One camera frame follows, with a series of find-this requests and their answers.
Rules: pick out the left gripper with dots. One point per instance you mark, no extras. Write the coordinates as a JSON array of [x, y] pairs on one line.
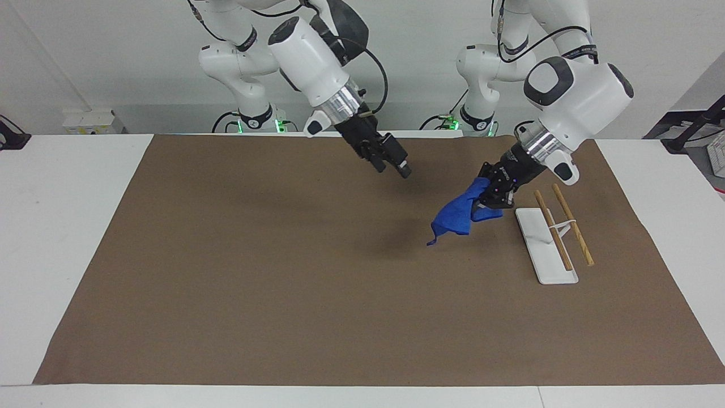
[[518, 169]]

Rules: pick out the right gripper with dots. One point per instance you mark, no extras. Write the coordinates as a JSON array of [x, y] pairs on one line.
[[358, 131]]

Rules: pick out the blue towel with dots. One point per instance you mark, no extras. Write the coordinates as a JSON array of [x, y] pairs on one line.
[[456, 218]]

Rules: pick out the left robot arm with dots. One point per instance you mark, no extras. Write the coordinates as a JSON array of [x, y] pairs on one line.
[[578, 90]]

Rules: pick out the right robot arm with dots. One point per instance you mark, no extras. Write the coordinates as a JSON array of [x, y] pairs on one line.
[[306, 59]]

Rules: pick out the white rack with wooden bars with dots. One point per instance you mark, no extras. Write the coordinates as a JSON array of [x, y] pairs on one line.
[[546, 249]]

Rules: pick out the black stand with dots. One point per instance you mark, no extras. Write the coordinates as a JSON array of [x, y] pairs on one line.
[[694, 127], [11, 139]]

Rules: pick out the white socket box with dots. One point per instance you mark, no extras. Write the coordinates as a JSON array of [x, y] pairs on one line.
[[90, 122]]

